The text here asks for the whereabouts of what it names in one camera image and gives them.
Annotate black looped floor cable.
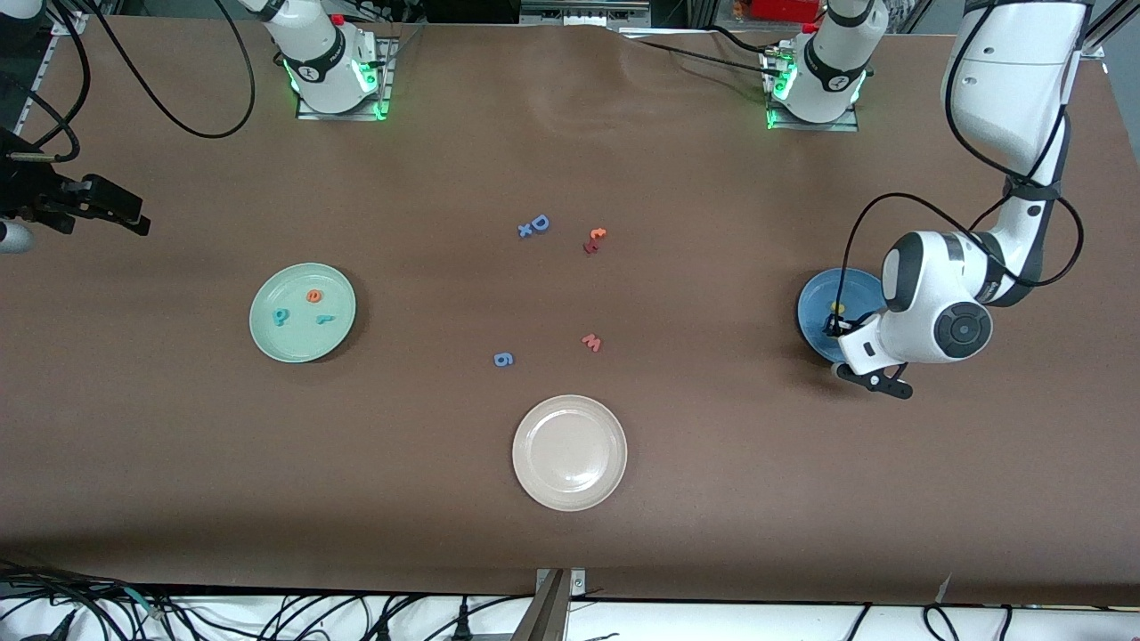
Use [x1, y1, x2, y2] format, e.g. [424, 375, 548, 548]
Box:
[923, 603, 965, 641]

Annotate beige round plate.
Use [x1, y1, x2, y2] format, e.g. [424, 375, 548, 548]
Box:
[512, 394, 628, 513]

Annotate mint green round plate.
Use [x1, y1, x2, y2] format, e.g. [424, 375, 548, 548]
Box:
[249, 263, 357, 364]

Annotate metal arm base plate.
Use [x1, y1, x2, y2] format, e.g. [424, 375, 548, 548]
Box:
[296, 36, 393, 121]
[766, 45, 860, 133]

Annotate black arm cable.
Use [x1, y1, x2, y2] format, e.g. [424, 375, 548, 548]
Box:
[0, 0, 259, 166]
[824, 0, 1086, 337]

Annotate metal table clamp bracket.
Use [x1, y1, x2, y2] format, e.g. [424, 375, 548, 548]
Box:
[512, 568, 587, 641]

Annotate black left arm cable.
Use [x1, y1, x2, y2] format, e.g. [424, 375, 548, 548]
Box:
[824, 0, 1086, 337]

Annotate blue round plate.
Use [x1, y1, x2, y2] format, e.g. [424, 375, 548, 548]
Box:
[797, 267, 887, 365]

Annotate teal tipped floor cable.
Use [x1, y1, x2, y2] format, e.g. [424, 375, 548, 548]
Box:
[120, 586, 170, 622]

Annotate red box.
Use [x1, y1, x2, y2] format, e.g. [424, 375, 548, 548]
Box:
[748, 0, 825, 23]

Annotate aluminium table edge rail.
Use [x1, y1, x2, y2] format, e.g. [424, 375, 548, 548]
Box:
[13, 40, 56, 134]

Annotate black cable on table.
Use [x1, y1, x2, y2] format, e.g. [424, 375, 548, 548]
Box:
[623, 27, 785, 72]

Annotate brown table cover sheet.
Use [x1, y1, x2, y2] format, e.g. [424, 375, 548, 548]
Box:
[0, 13, 1140, 608]

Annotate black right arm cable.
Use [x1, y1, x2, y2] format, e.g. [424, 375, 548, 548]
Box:
[0, 0, 259, 166]

